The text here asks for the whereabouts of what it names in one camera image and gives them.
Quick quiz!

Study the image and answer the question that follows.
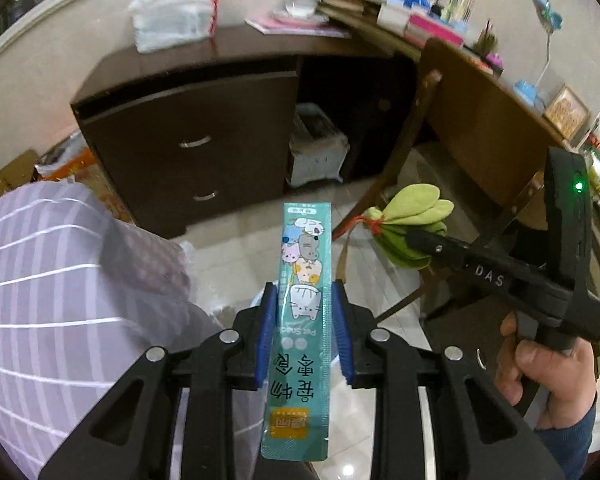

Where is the green petal cushion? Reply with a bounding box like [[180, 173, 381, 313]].
[[362, 184, 455, 270]]

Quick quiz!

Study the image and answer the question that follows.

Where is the person's right forearm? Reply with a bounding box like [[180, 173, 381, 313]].
[[537, 400, 599, 480]]

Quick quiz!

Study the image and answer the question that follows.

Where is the white plastic shopping bag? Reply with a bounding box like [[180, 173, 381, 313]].
[[129, 0, 220, 53]]

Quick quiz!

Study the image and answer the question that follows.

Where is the person's right hand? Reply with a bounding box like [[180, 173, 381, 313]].
[[495, 312, 598, 431]]

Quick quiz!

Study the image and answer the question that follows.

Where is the pink book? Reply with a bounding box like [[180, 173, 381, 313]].
[[245, 12, 351, 39]]

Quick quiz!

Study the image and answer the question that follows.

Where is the white desktop shelf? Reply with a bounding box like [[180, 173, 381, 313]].
[[377, 2, 412, 31]]

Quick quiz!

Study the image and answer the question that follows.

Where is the wooden chair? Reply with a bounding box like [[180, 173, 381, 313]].
[[332, 70, 548, 326]]

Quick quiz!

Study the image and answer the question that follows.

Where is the pen holder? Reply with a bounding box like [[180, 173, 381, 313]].
[[475, 20, 504, 74]]

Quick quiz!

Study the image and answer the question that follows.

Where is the pink box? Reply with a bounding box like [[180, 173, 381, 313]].
[[407, 12, 466, 49]]

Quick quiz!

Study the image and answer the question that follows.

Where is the blue desk lamp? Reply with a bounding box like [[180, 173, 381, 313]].
[[512, 0, 565, 107]]

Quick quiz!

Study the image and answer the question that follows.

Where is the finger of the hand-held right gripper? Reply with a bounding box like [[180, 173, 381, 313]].
[[405, 227, 473, 267]]

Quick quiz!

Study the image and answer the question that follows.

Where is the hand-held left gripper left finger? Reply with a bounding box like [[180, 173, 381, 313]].
[[39, 282, 281, 480]]

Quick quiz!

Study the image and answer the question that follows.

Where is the stack of dark books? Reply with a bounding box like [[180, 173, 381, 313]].
[[320, 0, 381, 24]]

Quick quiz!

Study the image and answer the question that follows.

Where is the brown cardboard box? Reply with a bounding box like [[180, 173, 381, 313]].
[[0, 149, 38, 206]]

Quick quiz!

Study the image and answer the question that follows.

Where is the wooden picture frame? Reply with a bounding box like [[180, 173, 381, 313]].
[[544, 85, 592, 141]]

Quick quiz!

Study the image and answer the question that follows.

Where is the purple checked tablecloth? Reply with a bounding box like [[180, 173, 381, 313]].
[[0, 180, 221, 480]]

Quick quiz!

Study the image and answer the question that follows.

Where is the white storage box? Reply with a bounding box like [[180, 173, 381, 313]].
[[287, 102, 351, 186]]

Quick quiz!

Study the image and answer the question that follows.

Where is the sliding window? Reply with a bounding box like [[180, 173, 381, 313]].
[[0, 0, 146, 68]]

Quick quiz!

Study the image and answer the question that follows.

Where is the dark wooden desk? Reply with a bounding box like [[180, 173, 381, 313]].
[[70, 20, 576, 241]]

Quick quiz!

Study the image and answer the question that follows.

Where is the large white bowl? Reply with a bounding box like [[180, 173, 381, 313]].
[[284, 1, 317, 19]]

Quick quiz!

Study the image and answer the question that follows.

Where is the teal cartoon snack packet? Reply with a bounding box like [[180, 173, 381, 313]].
[[260, 201, 334, 462]]

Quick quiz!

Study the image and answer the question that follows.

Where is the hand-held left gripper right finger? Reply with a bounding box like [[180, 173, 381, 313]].
[[330, 280, 566, 480]]

